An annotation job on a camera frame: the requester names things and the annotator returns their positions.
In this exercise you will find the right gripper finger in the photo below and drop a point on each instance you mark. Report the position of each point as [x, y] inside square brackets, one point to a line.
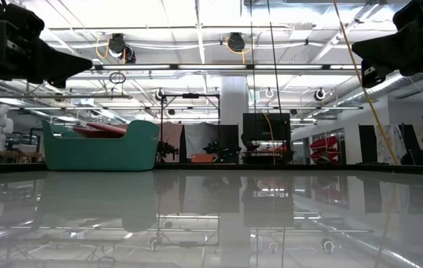
[394, 52]
[375, 76]

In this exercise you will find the red popcorn bag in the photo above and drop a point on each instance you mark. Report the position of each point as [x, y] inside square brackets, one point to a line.
[85, 132]
[107, 128]

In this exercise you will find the black background robot arm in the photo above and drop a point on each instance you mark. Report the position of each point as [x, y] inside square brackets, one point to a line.
[220, 149]
[166, 149]

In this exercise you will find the teal plastic basket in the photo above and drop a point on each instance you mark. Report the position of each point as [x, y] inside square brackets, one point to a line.
[100, 152]

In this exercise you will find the background wooden table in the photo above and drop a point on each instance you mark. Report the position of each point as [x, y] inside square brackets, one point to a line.
[10, 153]

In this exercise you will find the red shelving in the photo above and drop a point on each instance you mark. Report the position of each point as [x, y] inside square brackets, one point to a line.
[323, 143]

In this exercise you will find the small dark ceiling reel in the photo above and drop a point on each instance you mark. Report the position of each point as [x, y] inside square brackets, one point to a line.
[158, 95]

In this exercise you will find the black monitor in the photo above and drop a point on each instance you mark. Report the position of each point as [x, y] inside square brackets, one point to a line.
[266, 126]

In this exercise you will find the long ceiling light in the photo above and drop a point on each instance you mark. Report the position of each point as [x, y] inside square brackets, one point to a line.
[211, 67]

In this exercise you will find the orange box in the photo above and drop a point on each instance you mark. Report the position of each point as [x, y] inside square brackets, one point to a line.
[201, 158]

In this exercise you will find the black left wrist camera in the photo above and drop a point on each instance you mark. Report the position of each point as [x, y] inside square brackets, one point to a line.
[21, 22]

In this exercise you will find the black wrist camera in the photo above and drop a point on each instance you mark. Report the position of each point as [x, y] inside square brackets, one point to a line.
[412, 15]
[21, 22]

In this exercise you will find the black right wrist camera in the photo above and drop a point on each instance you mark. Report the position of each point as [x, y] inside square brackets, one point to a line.
[412, 15]

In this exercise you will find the black frame stand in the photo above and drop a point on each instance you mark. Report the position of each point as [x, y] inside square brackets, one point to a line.
[191, 95]

